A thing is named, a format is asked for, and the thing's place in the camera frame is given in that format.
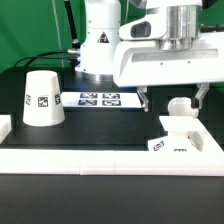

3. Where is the white table border frame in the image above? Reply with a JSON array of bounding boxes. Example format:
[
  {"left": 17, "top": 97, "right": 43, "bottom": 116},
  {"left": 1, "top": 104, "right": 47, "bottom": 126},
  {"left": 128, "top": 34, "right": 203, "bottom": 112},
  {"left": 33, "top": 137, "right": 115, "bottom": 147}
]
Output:
[{"left": 0, "top": 121, "right": 224, "bottom": 176}]

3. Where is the white marker sheet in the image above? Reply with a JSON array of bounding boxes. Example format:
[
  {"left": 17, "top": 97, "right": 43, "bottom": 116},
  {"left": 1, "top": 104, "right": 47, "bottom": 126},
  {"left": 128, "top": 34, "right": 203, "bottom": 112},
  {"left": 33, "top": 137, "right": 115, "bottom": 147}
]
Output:
[{"left": 61, "top": 92, "right": 141, "bottom": 108}]

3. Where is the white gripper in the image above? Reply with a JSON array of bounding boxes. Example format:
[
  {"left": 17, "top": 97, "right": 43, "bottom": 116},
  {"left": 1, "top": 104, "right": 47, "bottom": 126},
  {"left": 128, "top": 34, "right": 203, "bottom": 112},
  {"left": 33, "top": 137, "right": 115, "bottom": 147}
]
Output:
[{"left": 113, "top": 19, "right": 224, "bottom": 113}]

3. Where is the white lamp shade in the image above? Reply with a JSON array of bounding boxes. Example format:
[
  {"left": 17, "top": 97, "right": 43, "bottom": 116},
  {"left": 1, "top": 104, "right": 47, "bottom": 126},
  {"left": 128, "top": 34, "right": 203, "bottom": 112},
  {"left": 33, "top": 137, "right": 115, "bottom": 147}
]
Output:
[{"left": 23, "top": 70, "right": 65, "bottom": 127}]

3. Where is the green backdrop curtain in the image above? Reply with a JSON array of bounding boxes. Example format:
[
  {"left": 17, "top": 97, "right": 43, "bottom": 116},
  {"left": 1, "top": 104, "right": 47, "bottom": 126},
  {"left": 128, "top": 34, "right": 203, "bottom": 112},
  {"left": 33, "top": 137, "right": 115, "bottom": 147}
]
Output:
[{"left": 0, "top": 0, "right": 224, "bottom": 73}]

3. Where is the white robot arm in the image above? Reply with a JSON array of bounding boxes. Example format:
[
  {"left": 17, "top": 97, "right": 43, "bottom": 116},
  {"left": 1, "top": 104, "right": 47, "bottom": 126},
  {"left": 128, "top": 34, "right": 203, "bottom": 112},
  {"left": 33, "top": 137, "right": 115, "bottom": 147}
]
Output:
[{"left": 76, "top": 0, "right": 224, "bottom": 108}]

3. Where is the black cable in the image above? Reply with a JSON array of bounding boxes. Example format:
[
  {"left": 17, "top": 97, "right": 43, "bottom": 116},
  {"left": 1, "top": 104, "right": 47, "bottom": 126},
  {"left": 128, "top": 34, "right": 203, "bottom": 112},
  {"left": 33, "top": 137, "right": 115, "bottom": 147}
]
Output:
[{"left": 13, "top": 49, "right": 82, "bottom": 68}]

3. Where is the white lamp base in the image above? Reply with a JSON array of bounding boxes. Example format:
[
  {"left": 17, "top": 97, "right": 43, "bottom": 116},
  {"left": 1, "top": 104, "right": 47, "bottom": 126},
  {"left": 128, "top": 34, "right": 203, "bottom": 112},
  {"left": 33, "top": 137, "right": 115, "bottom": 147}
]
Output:
[{"left": 147, "top": 116, "right": 200, "bottom": 153}]

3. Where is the white lamp bulb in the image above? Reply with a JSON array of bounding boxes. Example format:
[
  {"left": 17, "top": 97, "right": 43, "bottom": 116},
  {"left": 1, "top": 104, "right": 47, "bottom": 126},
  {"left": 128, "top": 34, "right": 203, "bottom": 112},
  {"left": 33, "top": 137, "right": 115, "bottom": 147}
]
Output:
[{"left": 168, "top": 97, "right": 199, "bottom": 118}]

